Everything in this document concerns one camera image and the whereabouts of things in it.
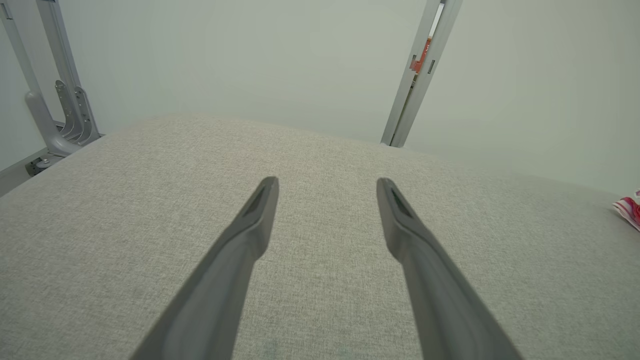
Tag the grey fabric sofa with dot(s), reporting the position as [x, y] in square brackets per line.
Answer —
[325, 165]

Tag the red jersey with white sleeves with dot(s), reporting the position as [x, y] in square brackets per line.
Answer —
[631, 210]

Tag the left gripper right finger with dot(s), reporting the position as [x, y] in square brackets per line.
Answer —
[435, 290]

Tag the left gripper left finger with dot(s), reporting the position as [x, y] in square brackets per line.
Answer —
[225, 290]

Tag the grey frame post curved foot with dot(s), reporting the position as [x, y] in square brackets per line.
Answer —
[37, 110]

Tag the grey metal partition post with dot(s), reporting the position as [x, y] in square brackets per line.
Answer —
[405, 110]

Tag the orange tag in post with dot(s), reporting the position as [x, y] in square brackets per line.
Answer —
[422, 57]

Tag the grey frame post bracket foot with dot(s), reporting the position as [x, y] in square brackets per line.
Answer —
[70, 75]

